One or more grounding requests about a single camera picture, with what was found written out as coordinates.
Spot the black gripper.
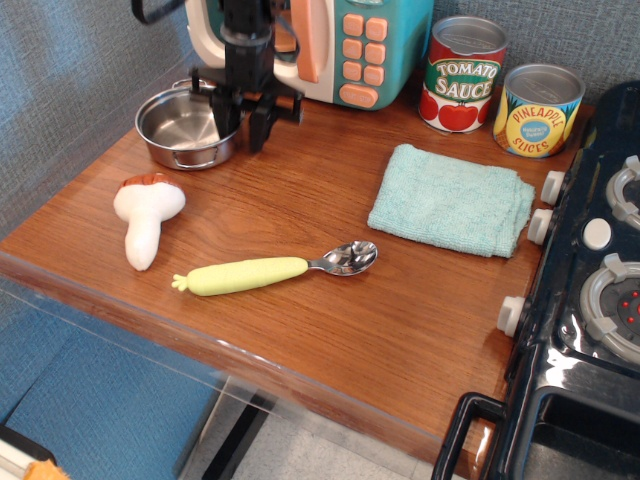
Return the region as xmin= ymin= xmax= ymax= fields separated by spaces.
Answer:
xmin=188 ymin=27 xmax=303 ymax=153

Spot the silver steel pot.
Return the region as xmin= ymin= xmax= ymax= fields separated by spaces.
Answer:
xmin=135 ymin=79 xmax=244 ymax=171

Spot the spoon with yellow-green handle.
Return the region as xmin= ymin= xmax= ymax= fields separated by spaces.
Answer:
xmin=171 ymin=240 xmax=378 ymax=296

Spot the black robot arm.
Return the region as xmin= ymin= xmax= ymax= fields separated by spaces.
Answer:
xmin=191 ymin=1 xmax=304 ymax=153

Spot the toy microwave teal and cream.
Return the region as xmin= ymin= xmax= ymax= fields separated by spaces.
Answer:
xmin=185 ymin=1 xmax=433 ymax=111

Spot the plush white brown mushroom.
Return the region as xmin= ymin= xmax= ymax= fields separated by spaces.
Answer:
xmin=113 ymin=173 xmax=186 ymax=271

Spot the light teal folded cloth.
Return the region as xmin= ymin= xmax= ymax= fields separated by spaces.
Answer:
xmin=368 ymin=144 xmax=535 ymax=258

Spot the tomato sauce can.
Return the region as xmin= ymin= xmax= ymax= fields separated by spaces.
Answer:
xmin=419 ymin=16 xmax=508 ymax=133

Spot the pineapple slices can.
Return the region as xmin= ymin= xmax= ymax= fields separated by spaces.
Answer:
xmin=493 ymin=64 xmax=585 ymax=159

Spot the orange black object in corner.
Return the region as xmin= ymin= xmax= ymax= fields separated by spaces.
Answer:
xmin=1 ymin=425 xmax=70 ymax=480

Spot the black toy stove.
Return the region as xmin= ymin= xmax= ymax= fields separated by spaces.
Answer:
xmin=432 ymin=81 xmax=639 ymax=479

